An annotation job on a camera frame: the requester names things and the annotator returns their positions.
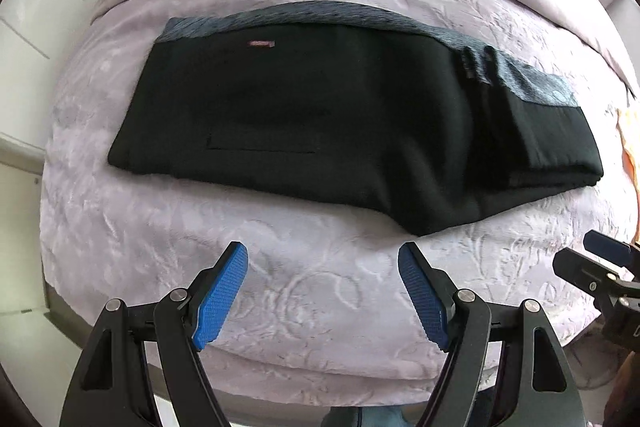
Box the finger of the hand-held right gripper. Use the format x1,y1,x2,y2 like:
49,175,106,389
584,229,635,269
552,248,623,295

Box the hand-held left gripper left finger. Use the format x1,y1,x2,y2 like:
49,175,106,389
60,241,249,427

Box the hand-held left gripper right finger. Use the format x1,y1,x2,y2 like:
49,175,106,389
397,241,587,427

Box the black pants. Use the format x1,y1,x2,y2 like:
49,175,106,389
107,21,605,238

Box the blue-grey fleece cloth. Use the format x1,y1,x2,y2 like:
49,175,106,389
157,0,586,110

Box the lilac embossed bedspread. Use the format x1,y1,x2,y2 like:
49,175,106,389
40,0,640,383

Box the orange cloth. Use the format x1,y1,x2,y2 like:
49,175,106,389
616,107,640,248

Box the person's legs in jeans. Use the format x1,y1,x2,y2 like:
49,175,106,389
320,406,417,427

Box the white wardrobe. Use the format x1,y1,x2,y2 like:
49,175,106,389
0,0,123,170

